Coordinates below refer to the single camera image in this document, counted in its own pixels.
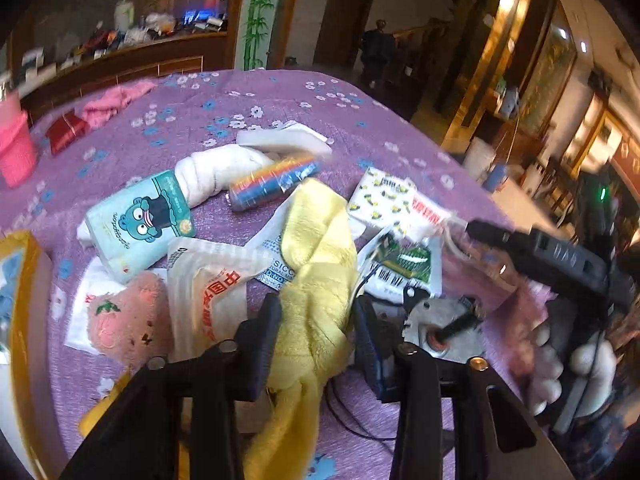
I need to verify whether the pink cloth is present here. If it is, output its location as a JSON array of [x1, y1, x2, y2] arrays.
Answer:
[[81, 80, 159, 129]]

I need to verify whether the pink packet of parts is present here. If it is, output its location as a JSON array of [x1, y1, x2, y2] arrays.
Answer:
[[440, 240, 543, 361]]

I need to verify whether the colourful striped sponge block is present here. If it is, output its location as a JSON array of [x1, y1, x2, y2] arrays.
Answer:
[[227, 155, 321, 212]]

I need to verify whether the white cotton bag red print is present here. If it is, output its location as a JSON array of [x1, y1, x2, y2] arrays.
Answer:
[[167, 237, 282, 362]]

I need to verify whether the yellow fluffy towel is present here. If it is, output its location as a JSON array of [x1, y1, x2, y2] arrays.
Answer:
[[244, 177, 362, 480]]

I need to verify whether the clutter on counter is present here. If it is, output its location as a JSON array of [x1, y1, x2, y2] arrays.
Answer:
[[20, 7, 229, 77]]

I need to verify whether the red pouch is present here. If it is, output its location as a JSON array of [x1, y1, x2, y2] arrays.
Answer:
[[45, 111, 92, 156]]

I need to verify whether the wooden counter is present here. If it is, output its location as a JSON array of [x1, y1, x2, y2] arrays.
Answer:
[[10, 30, 236, 117]]

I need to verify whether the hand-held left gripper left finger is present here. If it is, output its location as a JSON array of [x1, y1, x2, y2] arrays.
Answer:
[[60, 292, 284, 480]]

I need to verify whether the teal cartoon tissue pack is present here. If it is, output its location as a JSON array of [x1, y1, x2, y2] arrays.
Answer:
[[83, 170, 197, 282]]

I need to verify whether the small white packet red print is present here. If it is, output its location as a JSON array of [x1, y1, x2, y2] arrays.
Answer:
[[400, 195, 457, 242]]

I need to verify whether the silver electric motor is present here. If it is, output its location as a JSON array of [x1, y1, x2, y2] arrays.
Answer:
[[400, 297, 489, 361]]

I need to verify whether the blue bottle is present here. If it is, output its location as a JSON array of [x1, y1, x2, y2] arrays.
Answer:
[[487, 162, 509, 194]]

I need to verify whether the black cable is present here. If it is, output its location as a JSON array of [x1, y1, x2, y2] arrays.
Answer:
[[324, 375, 397, 442]]

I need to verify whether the wooden display cabinet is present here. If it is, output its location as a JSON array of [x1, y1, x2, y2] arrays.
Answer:
[[440, 0, 576, 147]]

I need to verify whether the brown wooden door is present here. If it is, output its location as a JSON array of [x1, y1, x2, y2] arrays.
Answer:
[[313, 0, 376, 69]]

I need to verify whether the white tissue pack yellow print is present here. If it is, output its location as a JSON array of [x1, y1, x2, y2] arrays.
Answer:
[[346, 166, 419, 239]]

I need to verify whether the white towel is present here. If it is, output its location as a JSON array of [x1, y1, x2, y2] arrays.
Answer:
[[75, 143, 277, 247]]

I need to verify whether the purple floral tablecloth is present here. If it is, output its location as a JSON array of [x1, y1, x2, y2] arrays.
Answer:
[[0, 67, 568, 480]]

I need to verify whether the white bucket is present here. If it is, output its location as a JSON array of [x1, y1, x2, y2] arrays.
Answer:
[[462, 137, 496, 181]]

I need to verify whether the white foam sponge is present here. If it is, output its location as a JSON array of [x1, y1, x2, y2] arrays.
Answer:
[[235, 121, 335, 161]]

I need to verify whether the person's right hand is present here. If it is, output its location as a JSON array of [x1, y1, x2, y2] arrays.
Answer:
[[527, 319, 619, 417]]

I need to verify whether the white packet blue print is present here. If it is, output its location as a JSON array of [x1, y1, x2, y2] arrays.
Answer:
[[247, 195, 302, 292]]

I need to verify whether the bamboo painted pillar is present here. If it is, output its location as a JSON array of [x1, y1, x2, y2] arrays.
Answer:
[[235, 0, 277, 72]]

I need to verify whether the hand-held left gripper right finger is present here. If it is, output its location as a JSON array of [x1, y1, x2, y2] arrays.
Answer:
[[352, 295, 576, 480]]

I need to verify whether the white jug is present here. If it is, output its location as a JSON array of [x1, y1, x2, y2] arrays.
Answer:
[[114, 0, 137, 31]]

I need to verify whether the green circuit board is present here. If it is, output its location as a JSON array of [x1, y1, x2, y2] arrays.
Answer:
[[357, 230, 444, 306]]

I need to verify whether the bottle in pink knitted cover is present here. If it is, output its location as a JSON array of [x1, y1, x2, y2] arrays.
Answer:
[[0, 87, 39, 189]]

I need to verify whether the pink plush bear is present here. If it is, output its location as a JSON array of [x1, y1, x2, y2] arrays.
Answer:
[[82, 272, 174, 368]]

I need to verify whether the yellow cardboard box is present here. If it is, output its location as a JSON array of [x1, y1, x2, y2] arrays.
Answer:
[[0, 230, 68, 480]]

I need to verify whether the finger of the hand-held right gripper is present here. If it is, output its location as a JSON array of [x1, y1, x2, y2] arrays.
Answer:
[[464, 218, 534, 257]]

